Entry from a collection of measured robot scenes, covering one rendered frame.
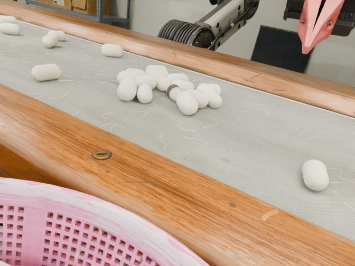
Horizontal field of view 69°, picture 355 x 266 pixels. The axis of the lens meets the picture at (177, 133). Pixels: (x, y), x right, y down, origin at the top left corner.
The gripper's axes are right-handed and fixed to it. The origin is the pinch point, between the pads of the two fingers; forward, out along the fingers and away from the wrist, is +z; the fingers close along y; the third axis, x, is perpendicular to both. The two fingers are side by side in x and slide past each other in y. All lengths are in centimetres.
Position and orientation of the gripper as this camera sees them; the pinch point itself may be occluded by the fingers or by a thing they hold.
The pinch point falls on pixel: (307, 46)
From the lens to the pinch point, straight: 40.6
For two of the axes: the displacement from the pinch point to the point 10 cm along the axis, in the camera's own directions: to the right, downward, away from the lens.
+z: -4.4, 8.3, -3.3
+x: 2.0, 4.5, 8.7
